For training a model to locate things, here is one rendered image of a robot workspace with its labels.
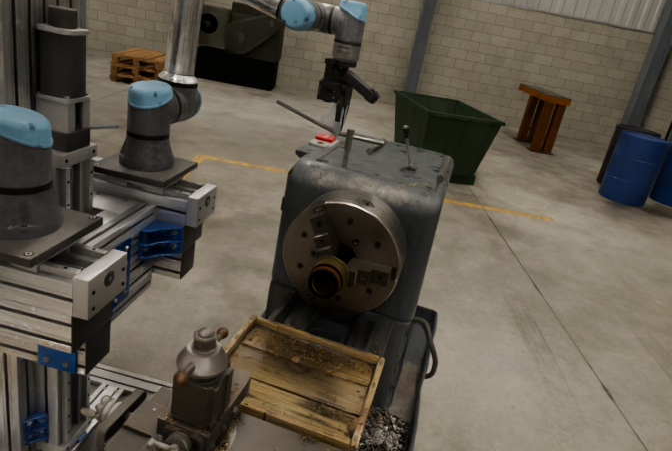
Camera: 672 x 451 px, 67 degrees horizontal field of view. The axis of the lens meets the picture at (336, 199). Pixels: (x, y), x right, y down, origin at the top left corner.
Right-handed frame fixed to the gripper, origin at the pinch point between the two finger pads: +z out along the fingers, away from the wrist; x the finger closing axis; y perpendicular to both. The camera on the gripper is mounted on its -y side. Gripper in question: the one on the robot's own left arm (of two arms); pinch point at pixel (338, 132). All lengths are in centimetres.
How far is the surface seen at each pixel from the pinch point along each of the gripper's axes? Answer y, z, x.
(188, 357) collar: -3, 21, 82
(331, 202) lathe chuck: -7.0, 12.4, 23.4
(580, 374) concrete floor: -133, 136, -137
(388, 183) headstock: -17.6, 10.0, 3.6
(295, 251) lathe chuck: 0.1, 28.4, 23.5
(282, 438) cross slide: -18, 38, 73
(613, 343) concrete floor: -161, 136, -186
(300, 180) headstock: 6.7, 14.3, 7.8
